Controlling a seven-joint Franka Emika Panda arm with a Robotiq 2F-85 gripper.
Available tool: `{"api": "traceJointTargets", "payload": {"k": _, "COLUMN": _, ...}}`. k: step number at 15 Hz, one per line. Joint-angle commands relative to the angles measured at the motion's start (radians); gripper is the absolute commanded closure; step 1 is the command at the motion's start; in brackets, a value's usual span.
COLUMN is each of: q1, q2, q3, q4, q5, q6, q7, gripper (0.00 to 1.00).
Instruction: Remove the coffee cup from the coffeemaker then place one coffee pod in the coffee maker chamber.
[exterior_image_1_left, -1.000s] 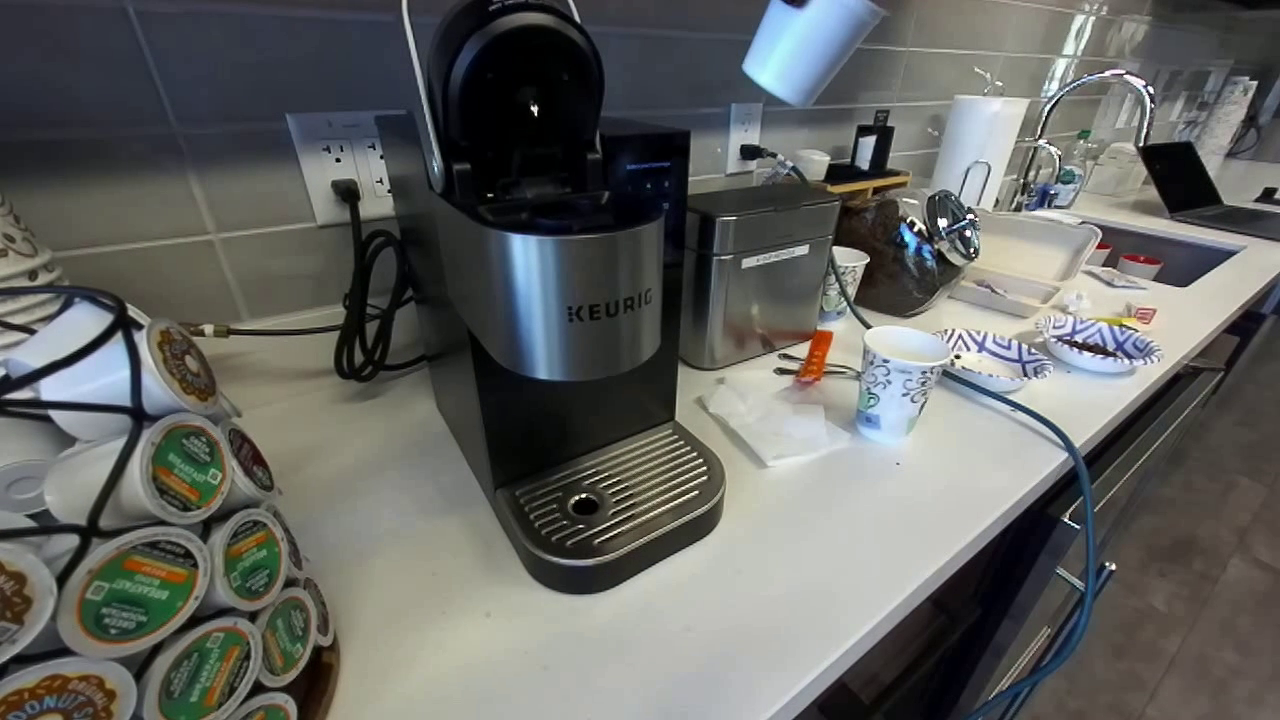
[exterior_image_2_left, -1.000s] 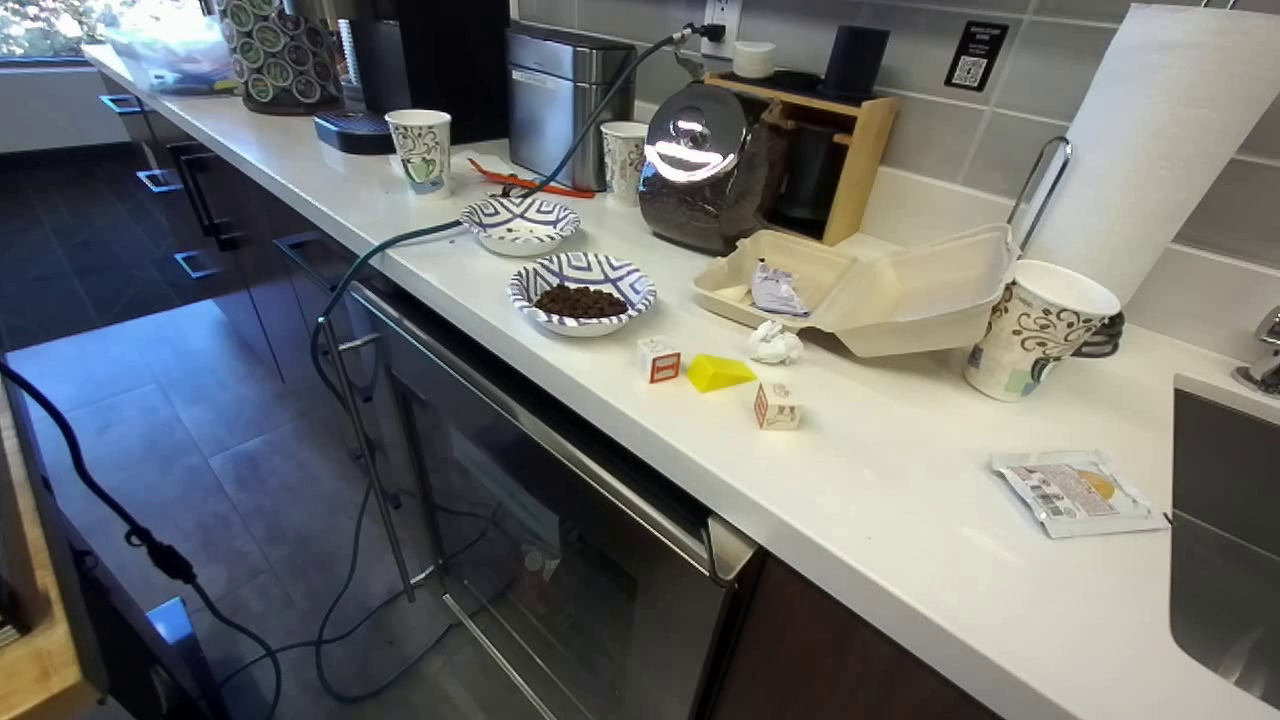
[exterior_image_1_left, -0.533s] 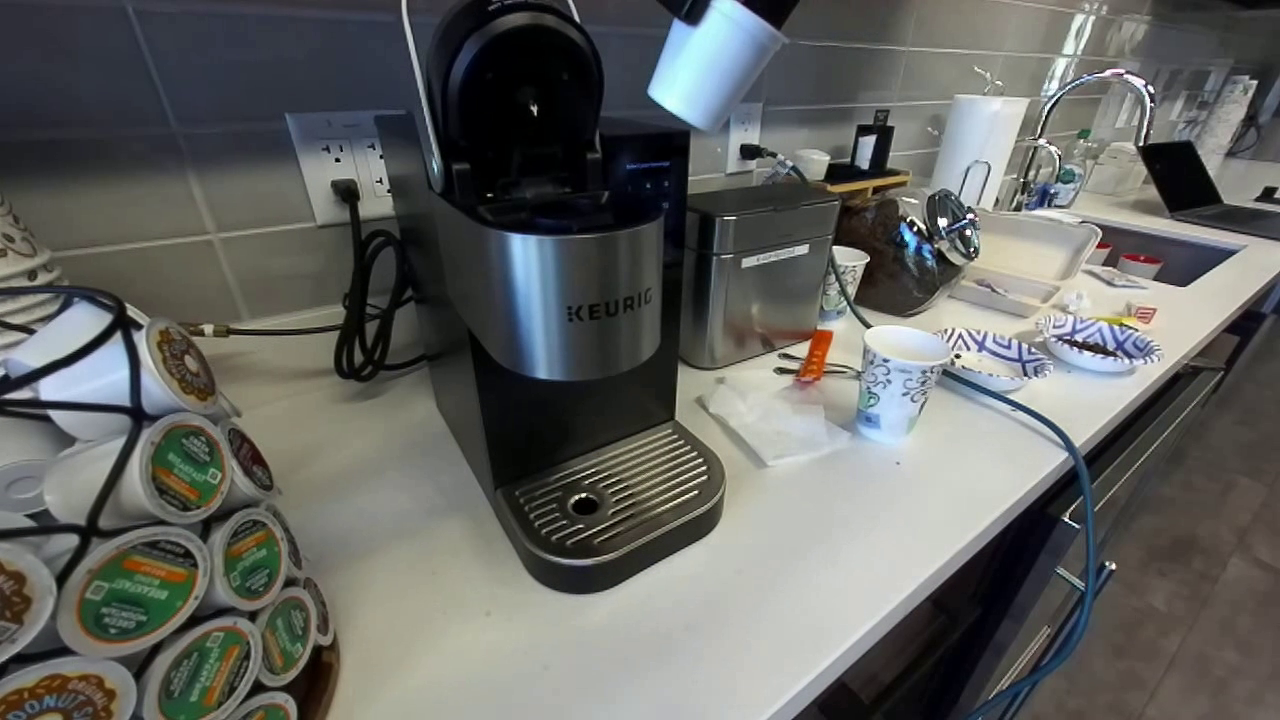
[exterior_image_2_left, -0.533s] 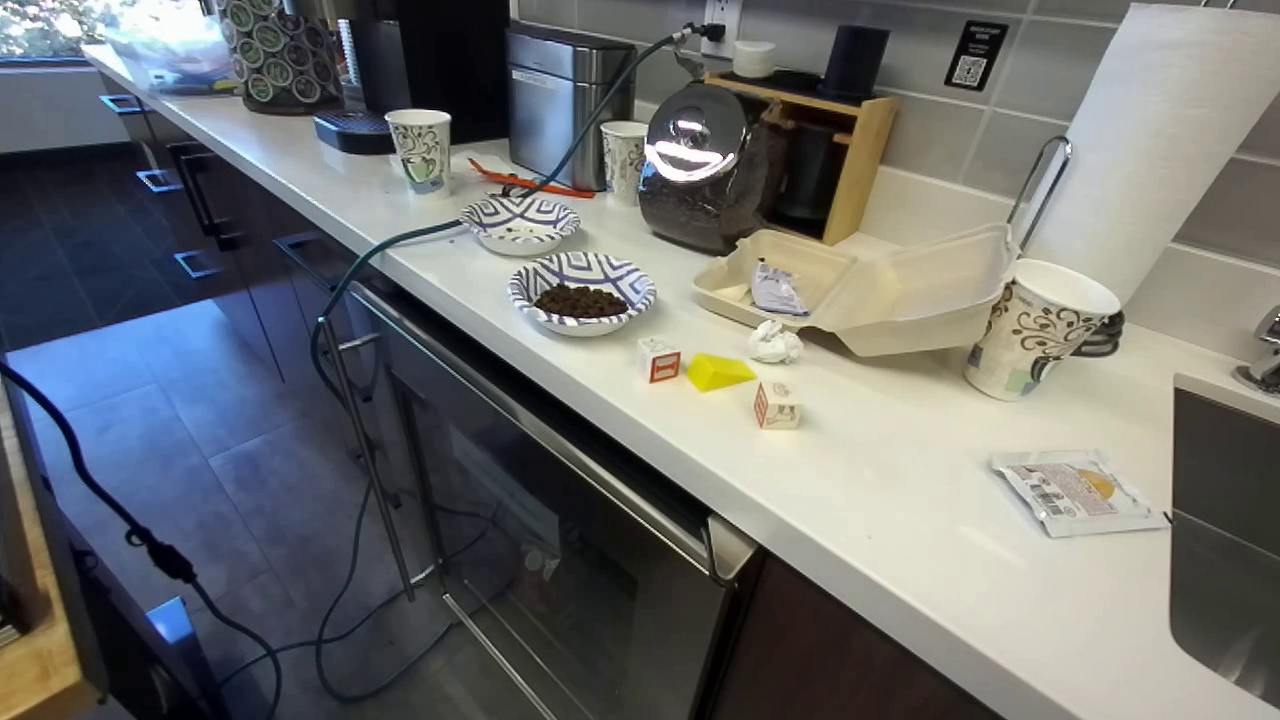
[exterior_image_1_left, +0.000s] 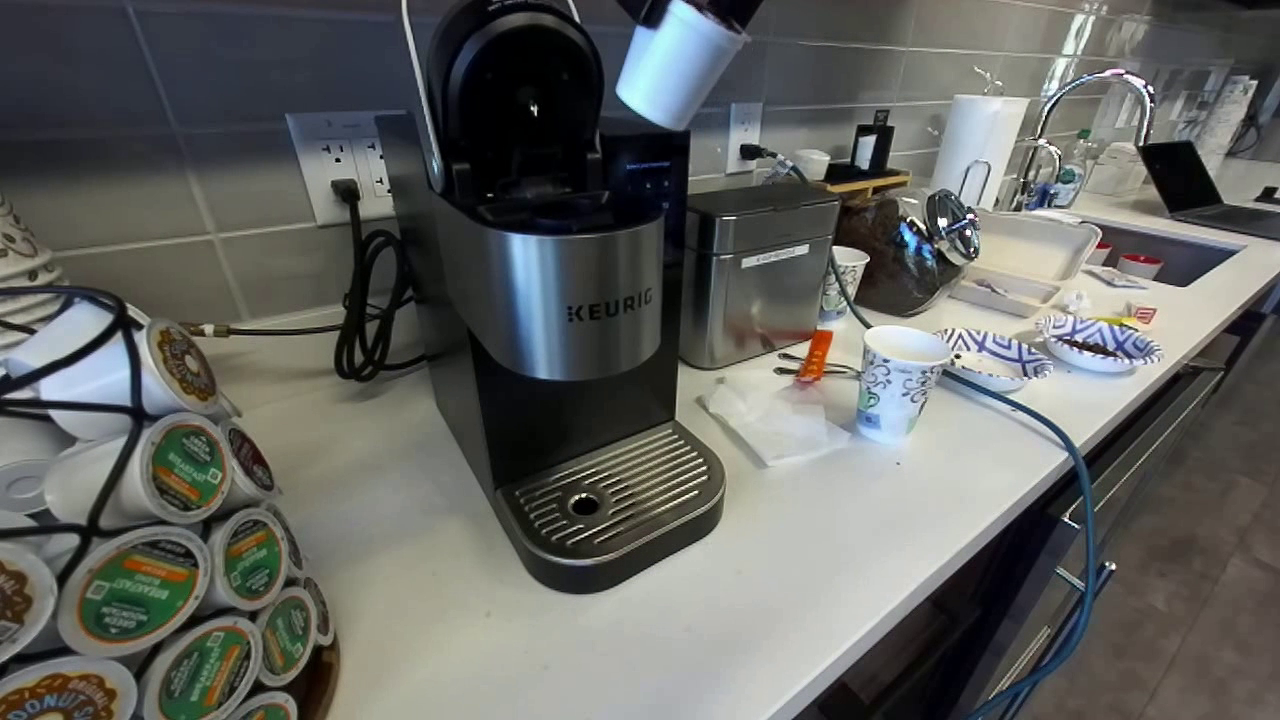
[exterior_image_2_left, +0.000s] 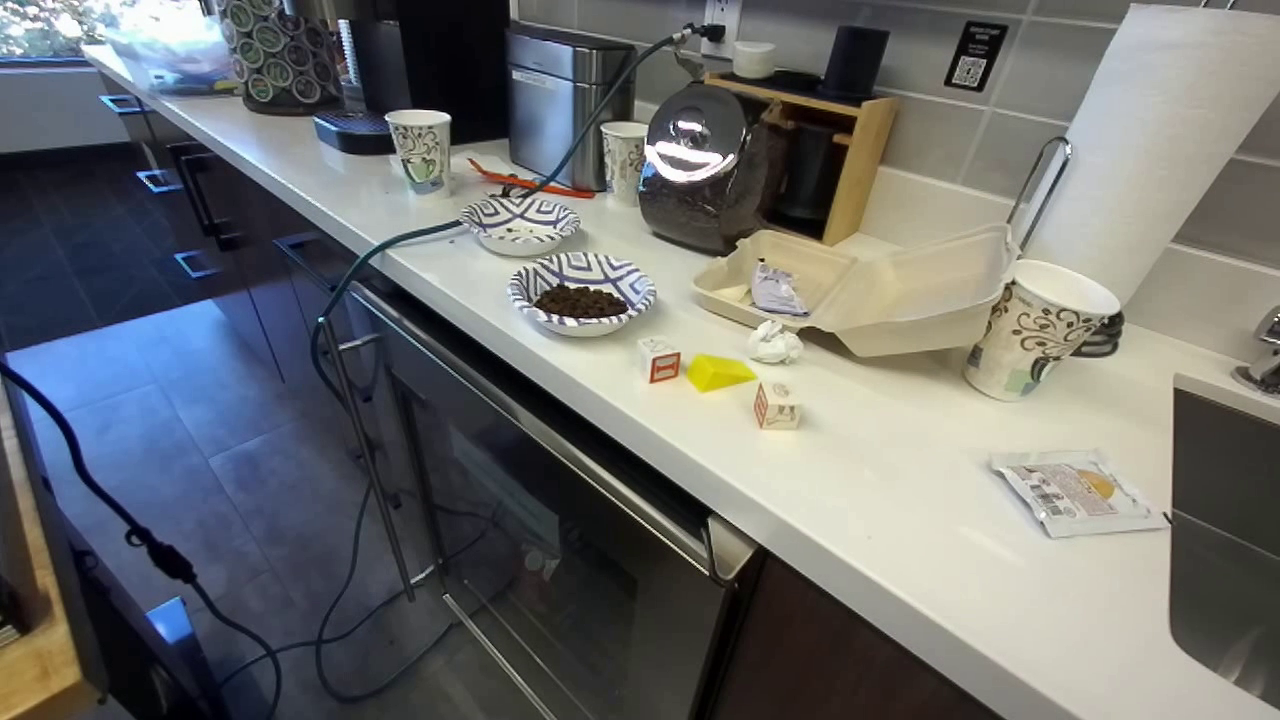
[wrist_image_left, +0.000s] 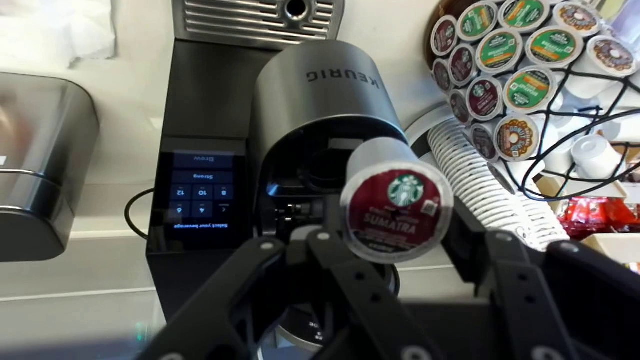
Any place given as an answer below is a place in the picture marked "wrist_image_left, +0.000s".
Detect black power cord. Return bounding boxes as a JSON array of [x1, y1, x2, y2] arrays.
[[122, 185, 158, 241]]

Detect dark red label coffee pod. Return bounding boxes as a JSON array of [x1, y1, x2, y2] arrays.
[[446, 41, 478, 87], [430, 57, 455, 93], [468, 121, 498, 161], [446, 87, 472, 128], [427, 14, 460, 57], [463, 73, 506, 124]]

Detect plain white coffee pod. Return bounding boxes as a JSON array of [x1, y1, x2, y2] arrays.
[[567, 131, 626, 182]]

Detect black silver Keurig coffeemaker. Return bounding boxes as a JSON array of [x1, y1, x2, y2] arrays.
[[145, 0, 417, 360]]

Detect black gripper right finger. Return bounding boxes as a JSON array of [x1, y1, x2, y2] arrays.
[[442, 198, 640, 360]]

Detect stainless steel napkin dispenser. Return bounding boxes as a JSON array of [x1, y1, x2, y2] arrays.
[[0, 68, 102, 264]]

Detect black wire pod carousel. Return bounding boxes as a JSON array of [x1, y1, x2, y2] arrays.
[[426, 0, 640, 202]]

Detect stack of white paper cups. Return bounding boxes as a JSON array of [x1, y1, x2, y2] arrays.
[[406, 106, 571, 251]]

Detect red Starbucks coffee pod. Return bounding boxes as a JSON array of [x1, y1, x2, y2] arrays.
[[338, 136, 455, 265]]

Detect red snack packages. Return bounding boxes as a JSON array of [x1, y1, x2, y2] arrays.
[[555, 195, 640, 241]]

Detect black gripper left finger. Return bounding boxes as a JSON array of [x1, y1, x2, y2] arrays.
[[132, 195, 442, 360]]

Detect brown donut label coffee pod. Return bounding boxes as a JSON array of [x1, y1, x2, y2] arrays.
[[550, 0, 605, 38], [583, 33, 640, 77], [492, 113, 541, 163]]

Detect white paper napkin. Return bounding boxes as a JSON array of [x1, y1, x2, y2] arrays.
[[0, 0, 117, 68]]

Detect green label coffee pod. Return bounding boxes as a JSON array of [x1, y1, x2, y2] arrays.
[[498, 0, 553, 33], [473, 26, 526, 76], [501, 63, 557, 113], [523, 23, 585, 70], [455, 0, 501, 44]]

